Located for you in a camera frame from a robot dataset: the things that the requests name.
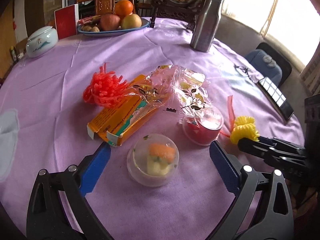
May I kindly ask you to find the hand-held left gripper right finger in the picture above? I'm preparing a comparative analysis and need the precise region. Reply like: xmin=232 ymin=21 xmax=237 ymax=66
xmin=209 ymin=140 xmax=295 ymax=240

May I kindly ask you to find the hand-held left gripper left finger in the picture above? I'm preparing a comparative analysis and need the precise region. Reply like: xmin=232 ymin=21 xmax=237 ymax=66
xmin=26 ymin=141 xmax=118 ymax=240

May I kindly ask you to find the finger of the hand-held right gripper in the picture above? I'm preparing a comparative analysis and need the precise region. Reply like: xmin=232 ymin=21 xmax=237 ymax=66
xmin=259 ymin=136 xmax=306 ymax=153
xmin=237 ymin=138 xmax=307 ymax=181

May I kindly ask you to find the yellow foam fruit net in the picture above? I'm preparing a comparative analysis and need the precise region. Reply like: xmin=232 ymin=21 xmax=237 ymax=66
xmin=230 ymin=116 xmax=260 ymax=145

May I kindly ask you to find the red jelly cup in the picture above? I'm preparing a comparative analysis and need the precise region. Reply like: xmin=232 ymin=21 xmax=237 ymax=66
xmin=179 ymin=104 xmax=224 ymax=146

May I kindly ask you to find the orange cardboard box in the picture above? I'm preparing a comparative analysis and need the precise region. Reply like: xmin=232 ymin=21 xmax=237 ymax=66
xmin=87 ymin=74 xmax=167 ymax=147

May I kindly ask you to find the clear plastic food cup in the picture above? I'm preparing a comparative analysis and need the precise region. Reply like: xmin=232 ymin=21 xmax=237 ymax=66
xmin=127 ymin=133 xmax=180 ymax=187

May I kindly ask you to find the red foam fruit net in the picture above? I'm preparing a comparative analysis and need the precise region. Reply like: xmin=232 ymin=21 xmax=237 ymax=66
xmin=83 ymin=63 xmax=128 ymax=108

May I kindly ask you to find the clear printed plastic wrapper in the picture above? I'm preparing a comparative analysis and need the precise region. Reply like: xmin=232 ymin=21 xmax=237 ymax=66
xmin=129 ymin=64 xmax=218 ymax=120

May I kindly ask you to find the black tablet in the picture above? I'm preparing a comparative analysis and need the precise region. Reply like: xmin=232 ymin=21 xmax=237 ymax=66
xmin=257 ymin=77 xmax=295 ymax=123

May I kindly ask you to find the red plastic strip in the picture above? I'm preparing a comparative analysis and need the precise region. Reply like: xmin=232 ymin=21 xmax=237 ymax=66
xmin=220 ymin=95 xmax=237 ymax=138

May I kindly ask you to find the checked window curtain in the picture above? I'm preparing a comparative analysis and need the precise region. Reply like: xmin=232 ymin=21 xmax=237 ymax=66
xmin=301 ymin=52 xmax=320 ymax=95

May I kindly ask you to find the black office chair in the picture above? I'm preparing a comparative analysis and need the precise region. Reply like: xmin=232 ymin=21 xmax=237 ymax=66
xmin=255 ymin=42 xmax=292 ymax=87

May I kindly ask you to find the purple tablecloth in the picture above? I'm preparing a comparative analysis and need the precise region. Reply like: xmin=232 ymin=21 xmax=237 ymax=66
xmin=0 ymin=17 xmax=306 ymax=240

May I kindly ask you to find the bunch of keys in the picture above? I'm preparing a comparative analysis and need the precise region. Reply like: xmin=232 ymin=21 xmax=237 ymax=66
xmin=234 ymin=64 xmax=258 ymax=83

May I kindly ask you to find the blue seat cushion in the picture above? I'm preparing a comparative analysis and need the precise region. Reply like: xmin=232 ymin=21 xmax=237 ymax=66
xmin=244 ymin=49 xmax=283 ymax=85

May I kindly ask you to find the white ceramic jar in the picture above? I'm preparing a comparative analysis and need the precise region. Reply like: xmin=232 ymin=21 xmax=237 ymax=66
xmin=26 ymin=26 xmax=58 ymax=58

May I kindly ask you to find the blue-rimmed fruit plate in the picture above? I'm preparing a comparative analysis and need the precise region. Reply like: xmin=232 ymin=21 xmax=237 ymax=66
xmin=77 ymin=17 xmax=151 ymax=37

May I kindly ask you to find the steel water bottle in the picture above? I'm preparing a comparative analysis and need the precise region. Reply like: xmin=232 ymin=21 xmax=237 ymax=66
xmin=190 ymin=0 xmax=223 ymax=53

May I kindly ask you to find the red apple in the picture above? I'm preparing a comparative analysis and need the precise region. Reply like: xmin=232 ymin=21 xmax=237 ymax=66
xmin=99 ymin=14 xmax=121 ymax=31

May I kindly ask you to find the red box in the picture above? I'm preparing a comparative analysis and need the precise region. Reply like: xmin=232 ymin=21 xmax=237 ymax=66
xmin=54 ymin=4 xmax=78 ymax=40

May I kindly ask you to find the red snack wrapper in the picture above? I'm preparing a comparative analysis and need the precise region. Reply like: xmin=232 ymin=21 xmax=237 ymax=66
xmin=78 ymin=14 xmax=105 ymax=24

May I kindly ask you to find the yellow-green apple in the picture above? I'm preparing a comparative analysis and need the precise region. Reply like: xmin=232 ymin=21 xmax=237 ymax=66
xmin=121 ymin=14 xmax=142 ymax=29

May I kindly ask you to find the orange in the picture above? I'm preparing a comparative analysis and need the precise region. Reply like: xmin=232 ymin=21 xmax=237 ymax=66
xmin=114 ymin=0 xmax=134 ymax=18

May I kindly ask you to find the carved wooden chair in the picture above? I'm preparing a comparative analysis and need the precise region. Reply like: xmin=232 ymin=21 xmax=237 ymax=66
xmin=77 ymin=0 xmax=133 ymax=18

